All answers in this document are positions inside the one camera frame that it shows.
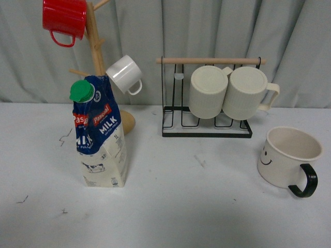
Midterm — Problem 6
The blue white milk carton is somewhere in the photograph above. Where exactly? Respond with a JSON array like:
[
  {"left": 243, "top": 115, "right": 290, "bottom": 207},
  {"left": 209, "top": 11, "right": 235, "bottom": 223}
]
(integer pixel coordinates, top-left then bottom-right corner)
[{"left": 70, "top": 75, "right": 127, "bottom": 188}]

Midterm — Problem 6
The wooden mug tree stand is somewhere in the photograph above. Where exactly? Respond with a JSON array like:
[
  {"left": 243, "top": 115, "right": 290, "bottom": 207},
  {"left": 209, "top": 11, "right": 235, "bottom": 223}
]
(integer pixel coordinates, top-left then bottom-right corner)
[{"left": 84, "top": 0, "right": 136, "bottom": 135}]

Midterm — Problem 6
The cream ribbed mug left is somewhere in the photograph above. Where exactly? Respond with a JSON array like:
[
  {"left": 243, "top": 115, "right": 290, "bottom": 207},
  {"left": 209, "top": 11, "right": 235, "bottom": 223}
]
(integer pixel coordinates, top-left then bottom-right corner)
[{"left": 188, "top": 66, "right": 233, "bottom": 119}]

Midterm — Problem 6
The cream ribbed mug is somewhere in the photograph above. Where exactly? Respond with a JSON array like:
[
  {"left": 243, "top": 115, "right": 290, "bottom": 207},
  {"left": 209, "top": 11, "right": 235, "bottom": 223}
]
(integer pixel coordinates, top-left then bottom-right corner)
[
  {"left": 188, "top": 66, "right": 233, "bottom": 119},
  {"left": 222, "top": 67, "right": 280, "bottom": 120}
]

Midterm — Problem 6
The small white mug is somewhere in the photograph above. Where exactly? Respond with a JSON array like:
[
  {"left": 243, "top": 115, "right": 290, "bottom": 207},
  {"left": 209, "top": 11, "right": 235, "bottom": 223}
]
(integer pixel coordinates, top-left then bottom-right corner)
[{"left": 106, "top": 55, "right": 143, "bottom": 96}]

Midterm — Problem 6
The cream ribbed mug right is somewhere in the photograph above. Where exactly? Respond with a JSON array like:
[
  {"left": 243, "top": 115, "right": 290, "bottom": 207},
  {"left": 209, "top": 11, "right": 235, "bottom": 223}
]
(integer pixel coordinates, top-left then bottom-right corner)
[{"left": 222, "top": 67, "right": 280, "bottom": 120}]

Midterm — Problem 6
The red enamel mug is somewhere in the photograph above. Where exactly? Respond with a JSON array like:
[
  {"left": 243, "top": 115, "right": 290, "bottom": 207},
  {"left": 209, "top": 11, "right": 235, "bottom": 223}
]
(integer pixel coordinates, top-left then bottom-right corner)
[{"left": 42, "top": 0, "right": 87, "bottom": 48}]

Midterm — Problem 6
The black wire cup rack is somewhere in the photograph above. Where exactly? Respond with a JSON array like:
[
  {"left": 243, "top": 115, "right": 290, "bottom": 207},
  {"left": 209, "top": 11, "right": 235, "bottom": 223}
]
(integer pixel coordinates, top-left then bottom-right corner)
[{"left": 156, "top": 57, "right": 266, "bottom": 138}]

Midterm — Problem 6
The smiley face mug black handle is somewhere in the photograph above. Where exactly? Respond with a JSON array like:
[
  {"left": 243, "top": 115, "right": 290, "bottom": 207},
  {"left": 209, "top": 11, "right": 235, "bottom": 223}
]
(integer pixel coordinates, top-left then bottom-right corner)
[{"left": 257, "top": 127, "right": 323, "bottom": 198}]

